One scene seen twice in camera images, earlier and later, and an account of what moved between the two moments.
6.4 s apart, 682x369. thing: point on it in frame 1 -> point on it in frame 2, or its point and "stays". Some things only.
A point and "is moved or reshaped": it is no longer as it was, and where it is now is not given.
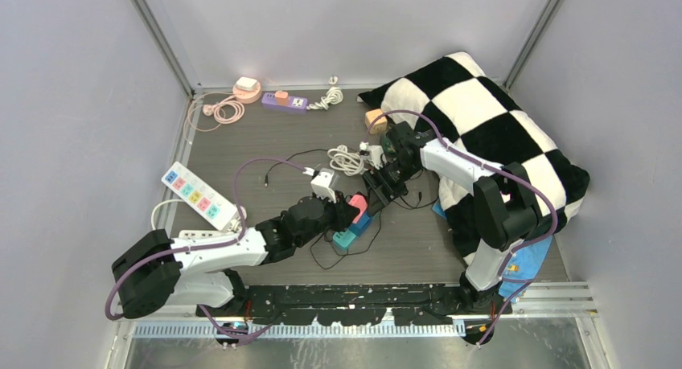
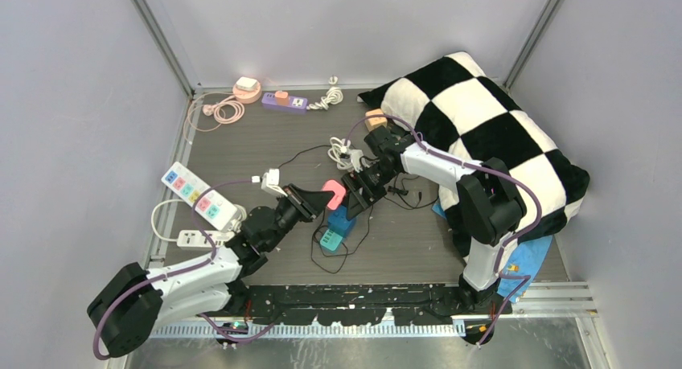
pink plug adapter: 360,202 is moved or reshaped
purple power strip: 295,104 stays
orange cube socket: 379,125 stays
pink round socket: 245,96 stays
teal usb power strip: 343,239 -> 330,241
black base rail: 356,305 stays
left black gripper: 343,214 -> 308,203
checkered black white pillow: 470,129 stays
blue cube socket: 359,227 is moved or reshaped
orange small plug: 281,97 stays
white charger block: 247,84 stays
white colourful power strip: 200,196 stays
